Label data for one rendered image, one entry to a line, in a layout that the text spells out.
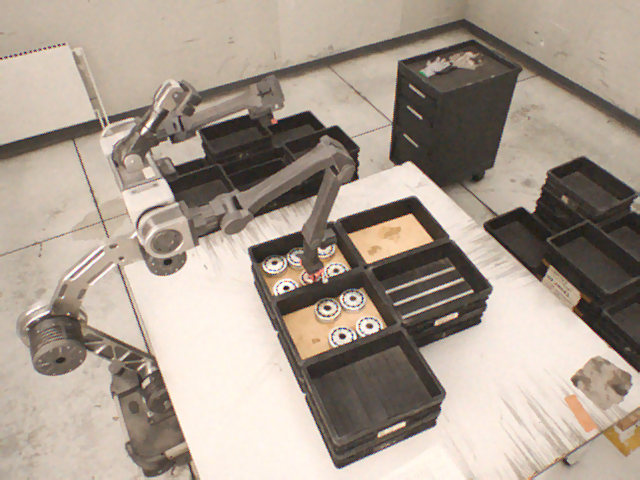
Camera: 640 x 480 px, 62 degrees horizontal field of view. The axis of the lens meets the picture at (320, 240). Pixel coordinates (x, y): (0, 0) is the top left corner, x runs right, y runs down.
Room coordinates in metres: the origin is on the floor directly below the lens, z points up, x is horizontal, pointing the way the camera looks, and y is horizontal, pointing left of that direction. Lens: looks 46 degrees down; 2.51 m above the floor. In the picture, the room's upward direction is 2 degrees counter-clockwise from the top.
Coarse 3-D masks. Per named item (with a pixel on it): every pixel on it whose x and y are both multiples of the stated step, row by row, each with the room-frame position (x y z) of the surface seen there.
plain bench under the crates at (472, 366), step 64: (384, 192) 2.08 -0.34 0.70; (192, 256) 1.67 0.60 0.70; (512, 256) 1.61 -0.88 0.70; (192, 320) 1.30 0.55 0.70; (256, 320) 1.30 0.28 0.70; (512, 320) 1.26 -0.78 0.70; (576, 320) 1.25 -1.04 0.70; (192, 384) 1.01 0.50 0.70; (256, 384) 1.00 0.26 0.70; (448, 384) 0.98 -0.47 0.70; (512, 384) 0.97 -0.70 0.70; (192, 448) 0.76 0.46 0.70; (256, 448) 0.76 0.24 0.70; (320, 448) 0.75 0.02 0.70; (448, 448) 0.74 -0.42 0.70; (512, 448) 0.73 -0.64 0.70; (576, 448) 0.73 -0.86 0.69
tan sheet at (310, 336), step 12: (336, 300) 1.29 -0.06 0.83; (300, 312) 1.24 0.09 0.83; (312, 312) 1.23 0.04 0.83; (360, 312) 1.23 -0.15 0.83; (372, 312) 1.23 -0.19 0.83; (288, 324) 1.18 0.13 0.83; (300, 324) 1.18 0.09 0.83; (312, 324) 1.18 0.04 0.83; (324, 324) 1.18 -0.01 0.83; (336, 324) 1.17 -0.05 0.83; (348, 324) 1.17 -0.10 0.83; (384, 324) 1.17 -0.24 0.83; (300, 336) 1.12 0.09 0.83; (312, 336) 1.12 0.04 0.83; (324, 336) 1.12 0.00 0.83; (300, 348) 1.07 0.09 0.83; (312, 348) 1.07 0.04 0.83; (324, 348) 1.07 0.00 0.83
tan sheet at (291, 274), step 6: (336, 246) 1.59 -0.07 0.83; (336, 252) 1.55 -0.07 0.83; (336, 258) 1.51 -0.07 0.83; (342, 258) 1.51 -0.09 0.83; (258, 264) 1.49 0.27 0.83; (288, 270) 1.45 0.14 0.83; (294, 270) 1.45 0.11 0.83; (300, 270) 1.45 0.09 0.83; (264, 276) 1.42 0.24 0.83; (282, 276) 1.42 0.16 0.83; (288, 276) 1.42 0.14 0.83; (294, 276) 1.42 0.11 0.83; (270, 282) 1.39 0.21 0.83; (276, 282) 1.39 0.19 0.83; (270, 288) 1.36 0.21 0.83
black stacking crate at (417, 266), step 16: (416, 256) 1.44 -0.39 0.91; (432, 256) 1.47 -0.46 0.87; (448, 256) 1.50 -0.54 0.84; (384, 272) 1.39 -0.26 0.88; (400, 272) 1.42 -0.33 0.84; (416, 272) 1.43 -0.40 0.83; (432, 272) 1.42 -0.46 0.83; (448, 272) 1.42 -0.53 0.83; (464, 272) 1.39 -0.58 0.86; (384, 288) 1.35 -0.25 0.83; (416, 288) 1.34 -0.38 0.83; (432, 288) 1.34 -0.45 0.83; (448, 288) 1.34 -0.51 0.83; (464, 288) 1.33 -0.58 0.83; (480, 288) 1.29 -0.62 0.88; (416, 304) 1.26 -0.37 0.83; (464, 304) 1.21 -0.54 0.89; (480, 304) 1.24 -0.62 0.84; (432, 320) 1.15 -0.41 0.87; (448, 320) 1.18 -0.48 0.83
